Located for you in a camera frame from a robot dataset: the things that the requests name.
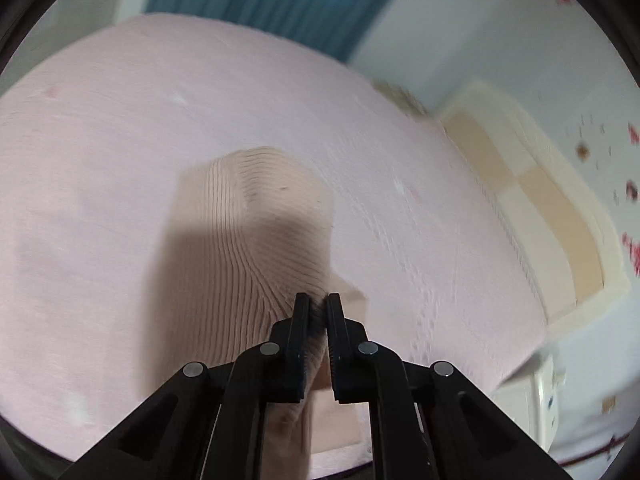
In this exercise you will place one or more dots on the beige checkered headboard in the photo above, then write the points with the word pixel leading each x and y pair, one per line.
pixel 565 238

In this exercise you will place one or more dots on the white bedside cabinet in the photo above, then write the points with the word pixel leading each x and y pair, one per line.
pixel 530 398

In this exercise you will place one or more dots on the beige knit sweater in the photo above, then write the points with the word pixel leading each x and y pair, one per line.
pixel 247 233

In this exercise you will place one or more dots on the pink bed cover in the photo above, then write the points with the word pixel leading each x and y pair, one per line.
pixel 93 143

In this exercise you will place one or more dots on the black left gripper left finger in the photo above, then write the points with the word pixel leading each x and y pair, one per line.
pixel 275 371

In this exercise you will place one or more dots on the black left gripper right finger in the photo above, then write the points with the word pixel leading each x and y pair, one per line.
pixel 362 370

